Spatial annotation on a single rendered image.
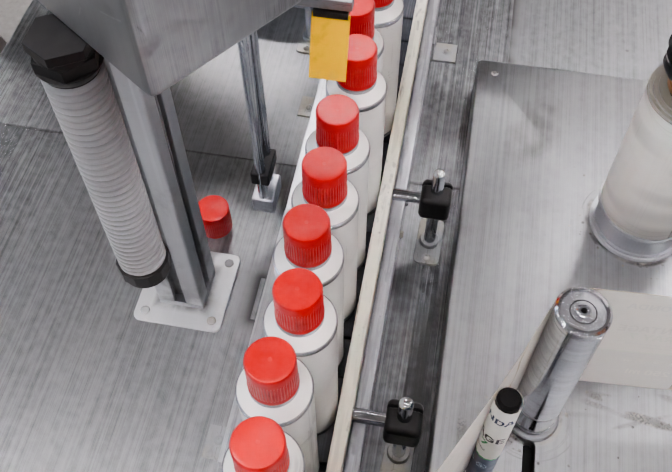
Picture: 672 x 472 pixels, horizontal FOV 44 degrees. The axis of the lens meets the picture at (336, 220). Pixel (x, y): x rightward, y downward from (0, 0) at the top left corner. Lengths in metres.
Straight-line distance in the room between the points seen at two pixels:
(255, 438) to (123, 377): 0.33
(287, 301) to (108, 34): 0.23
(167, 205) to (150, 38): 0.35
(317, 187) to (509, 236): 0.28
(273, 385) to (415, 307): 0.34
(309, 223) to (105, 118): 0.19
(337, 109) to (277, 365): 0.21
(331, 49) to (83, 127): 0.28
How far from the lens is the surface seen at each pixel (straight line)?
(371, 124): 0.71
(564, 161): 0.89
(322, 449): 0.71
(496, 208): 0.84
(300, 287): 0.54
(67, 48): 0.40
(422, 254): 0.85
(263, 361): 0.52
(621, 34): 1.11
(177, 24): 0.35
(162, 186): 0.66
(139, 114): 0.60
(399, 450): 0.74
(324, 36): 0.66
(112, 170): 0.46
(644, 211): 0.78
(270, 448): 0.50
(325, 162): 0.60
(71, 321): 0.85
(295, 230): 0.56
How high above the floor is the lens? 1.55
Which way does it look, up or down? 56 degrees down
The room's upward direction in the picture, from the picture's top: 1 degrees counter-clockwise
